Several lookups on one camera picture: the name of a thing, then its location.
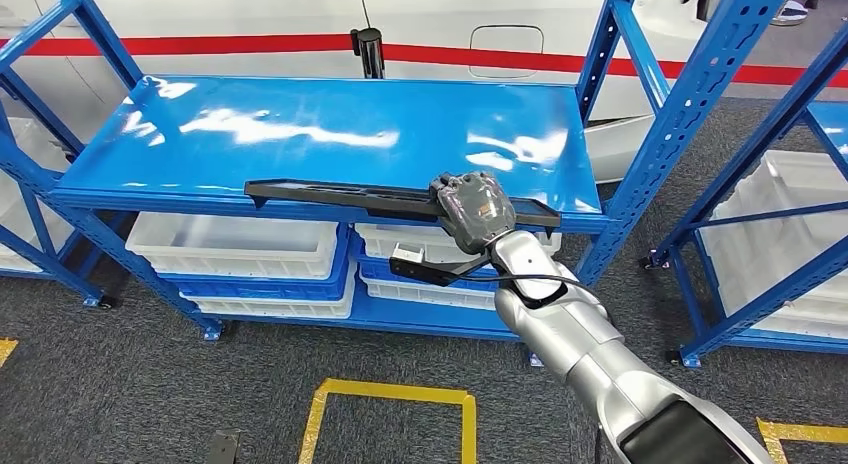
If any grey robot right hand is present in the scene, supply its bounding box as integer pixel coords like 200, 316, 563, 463
429, 171, 518, 256

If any black plastic frame part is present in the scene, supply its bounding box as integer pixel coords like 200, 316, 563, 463
243, 177, 562, 229

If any blue metal shelf rack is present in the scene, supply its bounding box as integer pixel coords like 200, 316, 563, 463
639, 23, 848, 370
0, 109, 121, 311
0, 0, 796, 370

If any white car red stripe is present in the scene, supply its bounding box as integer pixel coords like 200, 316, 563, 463
0, 0, 848, 184

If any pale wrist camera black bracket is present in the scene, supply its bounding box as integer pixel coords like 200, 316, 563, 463
388, 242, 495, 288

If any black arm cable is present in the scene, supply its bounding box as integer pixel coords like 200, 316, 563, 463
437, 273, 614, 330

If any black stanchion post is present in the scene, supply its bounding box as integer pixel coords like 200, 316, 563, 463
349, 26, 387, 80

